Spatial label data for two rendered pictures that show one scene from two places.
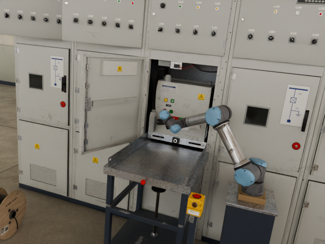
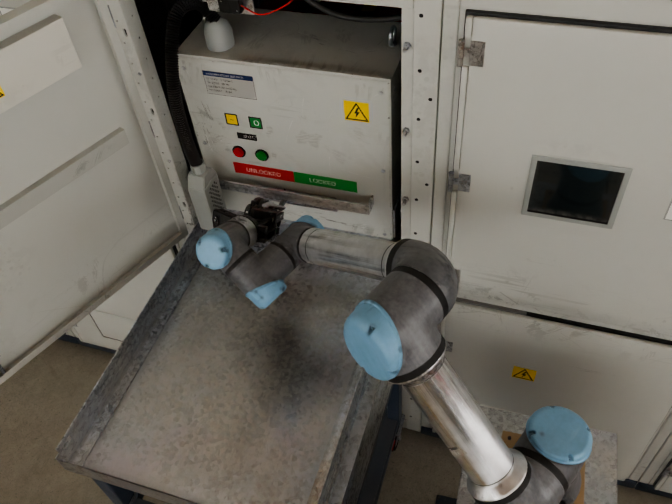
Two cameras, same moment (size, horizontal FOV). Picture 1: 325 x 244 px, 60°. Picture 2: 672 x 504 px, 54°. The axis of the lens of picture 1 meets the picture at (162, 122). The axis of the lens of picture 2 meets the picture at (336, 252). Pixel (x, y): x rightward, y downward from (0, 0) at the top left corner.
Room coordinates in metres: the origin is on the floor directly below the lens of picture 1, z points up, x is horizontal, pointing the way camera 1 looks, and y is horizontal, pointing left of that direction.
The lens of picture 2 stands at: (1.20, -0.33, 2.14)
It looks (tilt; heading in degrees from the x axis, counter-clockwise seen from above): 48 degrees down; 5
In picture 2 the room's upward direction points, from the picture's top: 6 degrees counter-clockwise
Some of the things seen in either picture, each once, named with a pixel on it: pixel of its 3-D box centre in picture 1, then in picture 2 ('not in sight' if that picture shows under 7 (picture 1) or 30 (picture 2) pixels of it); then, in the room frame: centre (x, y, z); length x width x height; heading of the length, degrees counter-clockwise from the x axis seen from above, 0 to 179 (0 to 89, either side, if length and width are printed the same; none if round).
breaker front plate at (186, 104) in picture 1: (179, 112); (290, 157); (2.38, -0.14, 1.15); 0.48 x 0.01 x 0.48; 73
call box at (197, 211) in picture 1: (195, 204); not in sight; (1.40, -0.23, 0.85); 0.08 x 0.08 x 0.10; 73
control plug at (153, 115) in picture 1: (153, 121); (207, 196); (2.38, 0.08, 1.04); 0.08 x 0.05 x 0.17; 163
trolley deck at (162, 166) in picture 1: (161, 162); (250, 366); (2.02, -0.02, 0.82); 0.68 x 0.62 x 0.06; 163
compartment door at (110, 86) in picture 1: (113, 102); (34, 195); (2.22, 0.41, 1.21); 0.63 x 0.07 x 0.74; 141
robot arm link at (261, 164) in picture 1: (256, 168); (553, 446); (1.74, -0.65, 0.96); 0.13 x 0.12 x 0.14; 140
